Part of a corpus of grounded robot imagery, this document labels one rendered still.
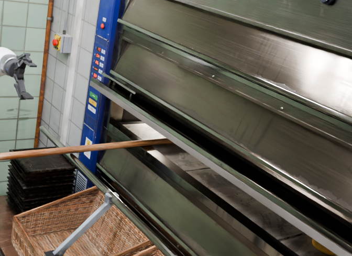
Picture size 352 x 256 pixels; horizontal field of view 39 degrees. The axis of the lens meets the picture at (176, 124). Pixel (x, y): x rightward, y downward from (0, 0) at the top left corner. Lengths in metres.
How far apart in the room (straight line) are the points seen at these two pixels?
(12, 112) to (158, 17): 1.49
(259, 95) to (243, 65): 0.12
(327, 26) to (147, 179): 1.18
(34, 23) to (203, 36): 1.55
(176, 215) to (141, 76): 0.67
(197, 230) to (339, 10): 1.06
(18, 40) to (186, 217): 1.69
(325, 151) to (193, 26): 0.79
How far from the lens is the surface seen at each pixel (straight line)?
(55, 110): 3.29
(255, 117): 1.84
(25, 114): 3.49
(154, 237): 1.73
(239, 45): 1.89
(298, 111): 1.69
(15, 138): 3.53
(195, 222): 2.15
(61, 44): 3.04
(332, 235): 1.48
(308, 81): 1.65
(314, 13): 1.69
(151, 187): 2.39
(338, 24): 1.63
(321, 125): 1.64
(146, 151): 2.38
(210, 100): 2.01
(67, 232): 2.78
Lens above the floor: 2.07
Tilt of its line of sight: 18 degrees down
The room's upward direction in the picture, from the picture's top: 11 degrees clockwise
